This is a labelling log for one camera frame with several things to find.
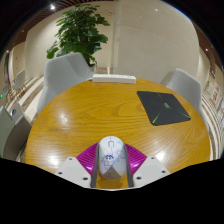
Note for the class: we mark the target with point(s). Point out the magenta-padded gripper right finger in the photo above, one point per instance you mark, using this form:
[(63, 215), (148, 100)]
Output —
[(136, 159)]

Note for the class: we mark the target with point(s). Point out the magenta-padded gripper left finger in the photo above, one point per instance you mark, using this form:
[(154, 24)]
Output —
[(85, 160)]

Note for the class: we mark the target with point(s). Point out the white computer mouse with cartoon print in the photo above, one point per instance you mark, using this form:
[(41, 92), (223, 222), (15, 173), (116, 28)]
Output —
[(111, 158)]

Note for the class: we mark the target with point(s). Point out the black mouse pad with green lines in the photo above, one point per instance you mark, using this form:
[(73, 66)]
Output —
[(163, 107)]

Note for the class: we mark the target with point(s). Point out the grey green armchair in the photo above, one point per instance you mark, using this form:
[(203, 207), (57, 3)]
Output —
[(10, 133)]

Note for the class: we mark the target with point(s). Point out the white power strip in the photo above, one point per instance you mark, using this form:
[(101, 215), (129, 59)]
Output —
[(114, 79)]

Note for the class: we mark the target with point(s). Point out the grey shell chair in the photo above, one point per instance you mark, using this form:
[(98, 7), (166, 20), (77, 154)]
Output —
[(61, 78), (186, 88)]

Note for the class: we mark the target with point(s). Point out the small grey chair with wooden legs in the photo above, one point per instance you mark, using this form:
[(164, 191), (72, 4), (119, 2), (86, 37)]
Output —
[(19, 80)]

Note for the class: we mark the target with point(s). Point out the large green potted plant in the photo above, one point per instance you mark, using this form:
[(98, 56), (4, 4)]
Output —
[(78, 31)]

